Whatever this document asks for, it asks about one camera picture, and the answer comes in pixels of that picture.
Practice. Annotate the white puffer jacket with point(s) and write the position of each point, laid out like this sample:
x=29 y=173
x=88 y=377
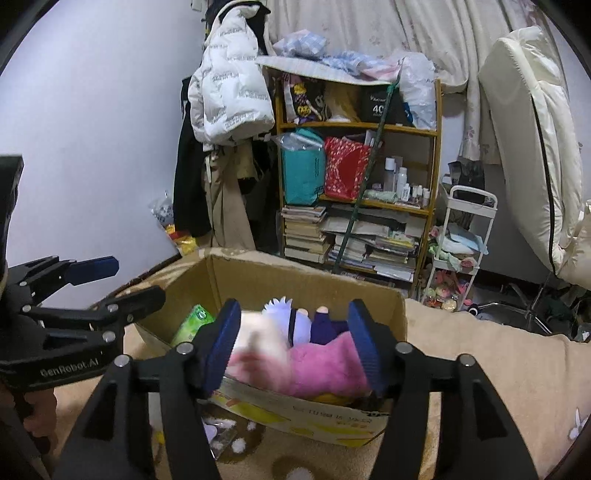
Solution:
x=231 y=92

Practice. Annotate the red patterned bag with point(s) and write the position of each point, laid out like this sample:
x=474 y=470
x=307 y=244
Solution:
x=346 y=170

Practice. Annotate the dark printed bag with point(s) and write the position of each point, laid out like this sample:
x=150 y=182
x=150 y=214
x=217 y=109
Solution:
x=302 y=101

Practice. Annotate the dark cloth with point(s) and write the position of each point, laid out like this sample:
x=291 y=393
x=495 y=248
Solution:
x=466 y=177

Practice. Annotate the row of cosmetic bottles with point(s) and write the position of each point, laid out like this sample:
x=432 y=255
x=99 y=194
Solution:
x=406 y=184

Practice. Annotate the magenta pink plush toy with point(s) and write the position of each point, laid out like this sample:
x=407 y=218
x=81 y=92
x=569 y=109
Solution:
x=323 y=369

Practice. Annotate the pile of pastel clothes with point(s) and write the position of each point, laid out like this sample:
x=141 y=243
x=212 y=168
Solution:
x=300 y=44

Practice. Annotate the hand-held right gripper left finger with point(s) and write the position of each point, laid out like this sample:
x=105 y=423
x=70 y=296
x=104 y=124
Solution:
x=221 y=346

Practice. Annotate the pale pink plush toy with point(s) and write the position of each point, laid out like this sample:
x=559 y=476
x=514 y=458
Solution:
x=261 y=330

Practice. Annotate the floral curtain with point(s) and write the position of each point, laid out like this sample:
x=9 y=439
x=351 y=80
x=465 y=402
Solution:
x=392 y=27

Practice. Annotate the green tissue pack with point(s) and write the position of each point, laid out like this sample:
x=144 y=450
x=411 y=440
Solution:
x=191 y=323

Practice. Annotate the stack of books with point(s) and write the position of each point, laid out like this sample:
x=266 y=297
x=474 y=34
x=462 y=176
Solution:
x=304 y=235

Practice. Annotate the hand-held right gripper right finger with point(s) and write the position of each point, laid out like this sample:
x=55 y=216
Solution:
x=364 y=350

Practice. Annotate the pile of papers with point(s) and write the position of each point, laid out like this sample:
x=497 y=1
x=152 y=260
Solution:
x=383 y=249

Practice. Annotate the beige printed blanket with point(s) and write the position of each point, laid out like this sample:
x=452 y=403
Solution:
x=485 y=346

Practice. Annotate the yellow plush toy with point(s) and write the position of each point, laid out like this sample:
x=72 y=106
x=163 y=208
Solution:
x=332 y=398

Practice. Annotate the beige hanging coat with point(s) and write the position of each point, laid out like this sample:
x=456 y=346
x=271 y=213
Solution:
x=226 y=207

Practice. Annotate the white-haired plush doll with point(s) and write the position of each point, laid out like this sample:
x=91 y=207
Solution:
x=279 y=311

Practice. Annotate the person's left hand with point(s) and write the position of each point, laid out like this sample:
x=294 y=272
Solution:
x=44 y=410

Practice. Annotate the flat white board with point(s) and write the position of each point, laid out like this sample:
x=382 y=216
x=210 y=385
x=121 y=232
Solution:
x=314 y=69

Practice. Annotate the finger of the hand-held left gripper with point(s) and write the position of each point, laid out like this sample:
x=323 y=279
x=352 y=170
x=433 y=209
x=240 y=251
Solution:
x=138 y=300
x=94 y=268

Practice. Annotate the white trolley cart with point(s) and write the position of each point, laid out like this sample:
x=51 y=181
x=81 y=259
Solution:
x=461 y=249

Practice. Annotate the small clear plastic packet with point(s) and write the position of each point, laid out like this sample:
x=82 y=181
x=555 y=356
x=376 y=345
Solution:
x=219 y=431

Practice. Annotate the printed cardboard box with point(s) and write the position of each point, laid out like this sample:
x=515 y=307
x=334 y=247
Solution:
x=323 y=417

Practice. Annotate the blonde wig head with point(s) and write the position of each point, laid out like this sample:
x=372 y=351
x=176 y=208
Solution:
x=341 y=101

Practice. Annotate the plastic bag of toys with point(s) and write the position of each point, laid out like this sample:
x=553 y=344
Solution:
x=166 y=221

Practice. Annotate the green pole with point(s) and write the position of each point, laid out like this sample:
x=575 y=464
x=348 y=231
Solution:
x=369 y=170

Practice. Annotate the clear plastic bag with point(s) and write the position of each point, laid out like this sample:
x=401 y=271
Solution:
x=418 y=87

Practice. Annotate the wooden shelf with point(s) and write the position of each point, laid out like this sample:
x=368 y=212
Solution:
x=360 y=127

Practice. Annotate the black hanging coat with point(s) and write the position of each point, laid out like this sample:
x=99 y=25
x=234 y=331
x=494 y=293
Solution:
x=189 y=184

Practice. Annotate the black hanging clothes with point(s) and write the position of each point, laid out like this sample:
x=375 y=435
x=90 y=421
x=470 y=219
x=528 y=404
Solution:
x=265 y=198

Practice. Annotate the black box with white print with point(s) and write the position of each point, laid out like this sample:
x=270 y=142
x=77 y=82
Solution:
x=376 y=106

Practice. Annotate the cream padded chair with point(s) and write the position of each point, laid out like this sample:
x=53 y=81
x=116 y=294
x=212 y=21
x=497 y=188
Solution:
x=521 y=138

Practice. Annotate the teal shopping bag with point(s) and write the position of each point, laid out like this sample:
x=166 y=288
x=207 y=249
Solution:
x=302 y=170

